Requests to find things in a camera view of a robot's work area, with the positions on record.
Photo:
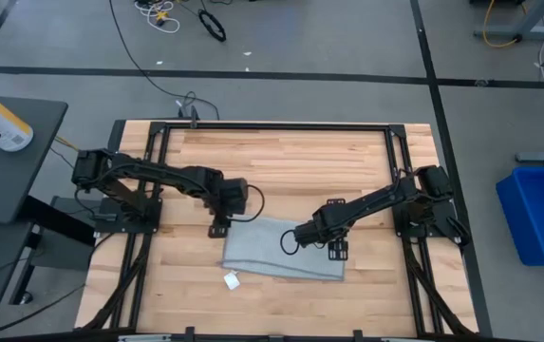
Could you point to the grey waffle microfiber towel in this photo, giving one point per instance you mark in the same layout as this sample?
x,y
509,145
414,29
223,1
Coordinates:
x,y
262,252

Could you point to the black side table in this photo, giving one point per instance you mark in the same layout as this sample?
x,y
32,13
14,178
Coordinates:
x,y
5,180

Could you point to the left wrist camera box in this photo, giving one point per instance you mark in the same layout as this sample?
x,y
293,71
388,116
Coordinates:
x,y
236,195

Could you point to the black aluminium table frame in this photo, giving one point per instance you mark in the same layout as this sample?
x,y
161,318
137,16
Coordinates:
x,y
276,126

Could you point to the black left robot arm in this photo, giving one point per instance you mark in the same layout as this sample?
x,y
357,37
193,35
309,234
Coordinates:
x,y
157,173

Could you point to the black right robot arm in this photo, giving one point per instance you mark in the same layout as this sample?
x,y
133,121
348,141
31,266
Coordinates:
x,y
376,199

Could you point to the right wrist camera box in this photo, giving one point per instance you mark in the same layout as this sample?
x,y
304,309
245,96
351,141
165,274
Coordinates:
x,y
307,233

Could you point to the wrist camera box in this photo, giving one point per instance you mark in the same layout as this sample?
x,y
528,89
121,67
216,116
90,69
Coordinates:
x,y
236,195
307,233

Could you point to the white wipes canister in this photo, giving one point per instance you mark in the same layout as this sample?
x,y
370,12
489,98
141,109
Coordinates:
x,y
5,126

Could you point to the blue plastic bin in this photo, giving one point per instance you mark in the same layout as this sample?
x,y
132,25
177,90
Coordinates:
x,y
537,218

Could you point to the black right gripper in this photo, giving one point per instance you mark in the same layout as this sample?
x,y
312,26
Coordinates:
x,y
334,227

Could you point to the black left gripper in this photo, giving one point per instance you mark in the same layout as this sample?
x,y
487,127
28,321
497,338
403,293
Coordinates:
x,y
217,204

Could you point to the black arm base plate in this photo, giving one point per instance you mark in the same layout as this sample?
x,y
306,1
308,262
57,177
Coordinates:
x,y
105,225
437,223

